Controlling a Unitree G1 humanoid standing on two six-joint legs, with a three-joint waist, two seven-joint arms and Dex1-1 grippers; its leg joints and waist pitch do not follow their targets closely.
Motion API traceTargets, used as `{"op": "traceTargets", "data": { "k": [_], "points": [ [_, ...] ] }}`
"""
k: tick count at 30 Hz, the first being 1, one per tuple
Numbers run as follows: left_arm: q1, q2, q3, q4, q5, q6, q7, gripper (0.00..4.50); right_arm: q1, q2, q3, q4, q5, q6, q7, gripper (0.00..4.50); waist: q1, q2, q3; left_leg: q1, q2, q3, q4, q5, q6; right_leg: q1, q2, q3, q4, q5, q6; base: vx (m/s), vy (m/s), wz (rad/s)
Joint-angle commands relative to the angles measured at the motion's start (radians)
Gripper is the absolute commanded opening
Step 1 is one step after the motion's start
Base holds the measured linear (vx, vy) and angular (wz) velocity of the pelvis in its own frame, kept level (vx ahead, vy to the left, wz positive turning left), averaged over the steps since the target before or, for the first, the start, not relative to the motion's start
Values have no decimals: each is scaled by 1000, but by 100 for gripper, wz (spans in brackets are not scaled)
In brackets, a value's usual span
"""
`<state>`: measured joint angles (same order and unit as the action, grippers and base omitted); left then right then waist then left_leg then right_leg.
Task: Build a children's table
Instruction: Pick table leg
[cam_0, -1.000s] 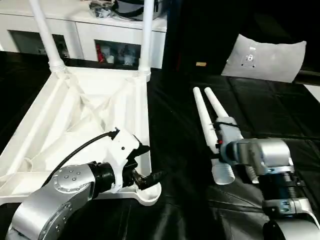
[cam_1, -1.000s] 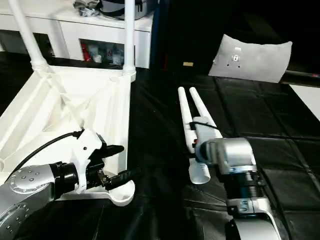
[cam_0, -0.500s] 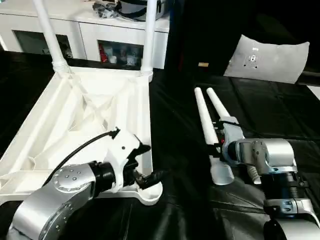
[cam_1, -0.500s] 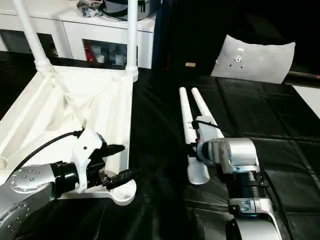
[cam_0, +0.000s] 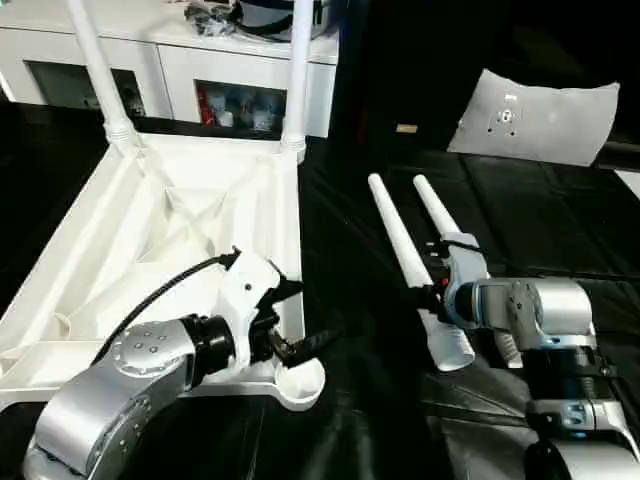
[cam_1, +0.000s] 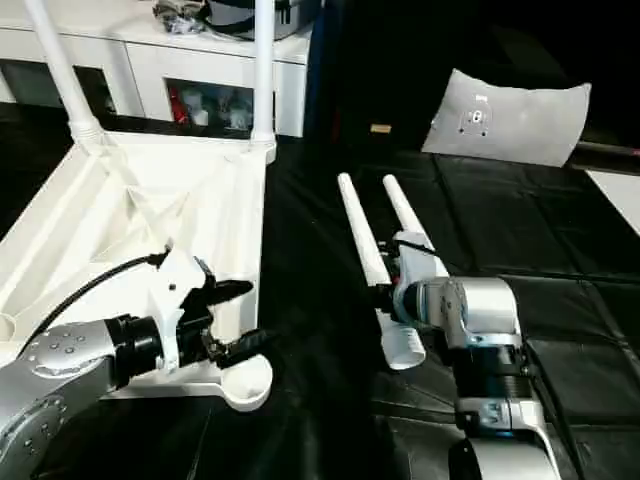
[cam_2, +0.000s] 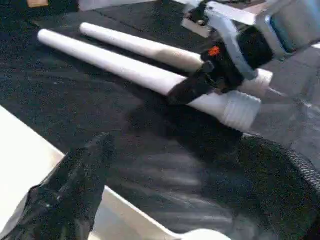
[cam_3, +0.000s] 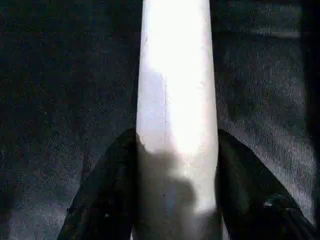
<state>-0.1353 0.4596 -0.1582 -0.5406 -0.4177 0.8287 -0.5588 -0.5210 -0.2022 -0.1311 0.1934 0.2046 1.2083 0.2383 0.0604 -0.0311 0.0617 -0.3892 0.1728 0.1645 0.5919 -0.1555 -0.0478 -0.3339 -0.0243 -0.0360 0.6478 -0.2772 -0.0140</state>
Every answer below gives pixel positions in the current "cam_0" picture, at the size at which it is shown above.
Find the white flat panel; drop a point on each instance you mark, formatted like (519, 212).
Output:
(630, 182)

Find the small yellow label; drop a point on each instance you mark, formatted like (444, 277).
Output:
(407, 128)

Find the small red box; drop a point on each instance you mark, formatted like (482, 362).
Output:
(202, 105)

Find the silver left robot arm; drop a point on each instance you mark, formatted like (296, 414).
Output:
(125, 395)

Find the grey printed cushion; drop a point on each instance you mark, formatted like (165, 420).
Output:
(540, 120)

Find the white glass-door cabinet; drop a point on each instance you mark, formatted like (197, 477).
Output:
(165, 65)

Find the black floor mat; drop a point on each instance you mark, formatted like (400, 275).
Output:
(375, 425)

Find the grey round bag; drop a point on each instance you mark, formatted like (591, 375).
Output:
(270, 20)

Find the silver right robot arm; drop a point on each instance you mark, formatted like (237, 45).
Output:
(550, 305)

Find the white plastic table leg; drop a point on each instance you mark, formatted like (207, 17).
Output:
(435, 205)
(297, 75)
(400, 230)
(100, 75)

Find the white plastic table top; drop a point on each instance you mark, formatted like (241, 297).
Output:
(150, 200)

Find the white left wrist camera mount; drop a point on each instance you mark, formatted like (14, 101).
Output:
(245, 290)

